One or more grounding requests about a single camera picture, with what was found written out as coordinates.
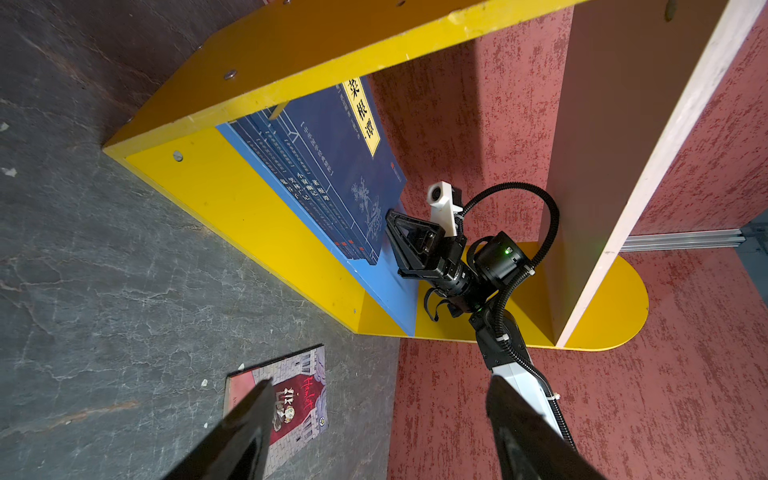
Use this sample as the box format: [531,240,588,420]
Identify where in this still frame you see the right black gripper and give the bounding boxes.
[385,209,472,297]

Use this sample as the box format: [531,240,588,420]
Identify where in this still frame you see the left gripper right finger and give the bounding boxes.
[486,376,602,479]

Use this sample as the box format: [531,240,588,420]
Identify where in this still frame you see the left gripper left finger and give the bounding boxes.
[165,379,276,479]

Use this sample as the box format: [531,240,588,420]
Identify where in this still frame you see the red pink picture book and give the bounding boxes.
[224,344,329,478]

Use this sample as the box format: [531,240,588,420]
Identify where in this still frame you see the blue book yellow label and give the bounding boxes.
[230,112,378,265]

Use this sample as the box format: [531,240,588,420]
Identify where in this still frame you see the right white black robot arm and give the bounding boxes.
[386,204,575,447]

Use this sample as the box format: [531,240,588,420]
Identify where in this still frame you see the yellow pink blue bookshelf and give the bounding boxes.
[103,1,767,351]

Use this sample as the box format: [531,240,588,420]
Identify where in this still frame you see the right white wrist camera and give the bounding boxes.
[426,181,464,237]

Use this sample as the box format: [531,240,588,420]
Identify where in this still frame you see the right black corrugated cable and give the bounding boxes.
[458,181,578,451]

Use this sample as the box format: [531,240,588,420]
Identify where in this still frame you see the right corner aluminium post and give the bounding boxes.
[621,229,746,253]

